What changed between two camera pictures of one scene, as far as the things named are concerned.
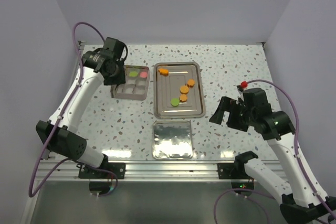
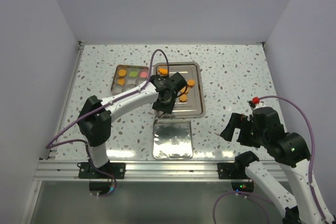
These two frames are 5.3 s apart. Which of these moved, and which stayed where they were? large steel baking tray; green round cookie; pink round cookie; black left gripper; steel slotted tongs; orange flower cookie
Moved: steel slotted tongs; black left gripper
Stayed: green round cookie; pink round cookie; large steel baking tray; orange flower cookie
